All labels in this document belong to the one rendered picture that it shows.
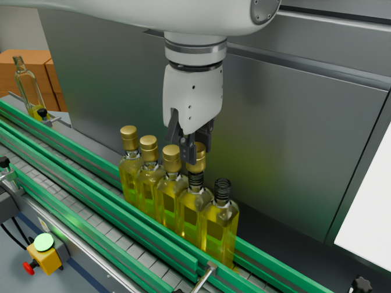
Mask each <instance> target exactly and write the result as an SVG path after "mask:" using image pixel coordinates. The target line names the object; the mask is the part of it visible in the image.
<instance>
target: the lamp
mask: <svg viewBox="0 0 391 293"><path fill-rule="evenodd" d="M53 245H54V239H53V238H52V237H51V235H50V234H46V233H45V234H40V235H39V236H38V237H37V238H36V239H35V241H34V246H35V248H36V250H37V251H38V252H46V251H48V250H50V249H51V248H52V247H53Z"/></svg>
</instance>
